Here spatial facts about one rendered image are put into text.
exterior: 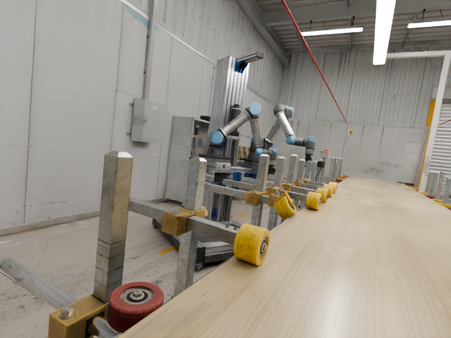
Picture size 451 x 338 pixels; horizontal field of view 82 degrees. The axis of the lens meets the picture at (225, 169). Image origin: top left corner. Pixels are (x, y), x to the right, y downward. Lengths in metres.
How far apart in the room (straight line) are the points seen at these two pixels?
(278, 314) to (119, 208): 0.32
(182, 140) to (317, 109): 6.71
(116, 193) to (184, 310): 0.22
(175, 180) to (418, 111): 8.07
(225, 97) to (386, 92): 8.14
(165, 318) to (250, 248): 0.22
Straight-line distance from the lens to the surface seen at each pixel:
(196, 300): 0.46
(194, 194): 0.68
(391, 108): 10.23
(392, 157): 10.09
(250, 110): 2.30
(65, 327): 0.53
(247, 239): 0.56
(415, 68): 10.61
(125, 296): 0.46
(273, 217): 1.40
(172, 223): 0.64
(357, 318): 0.52
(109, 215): 0.51
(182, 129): 4.57
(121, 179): 0.49
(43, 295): 0.66
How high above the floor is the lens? 1.15
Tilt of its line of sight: 5 degrees down
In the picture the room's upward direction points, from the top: 7 degrees clockwise
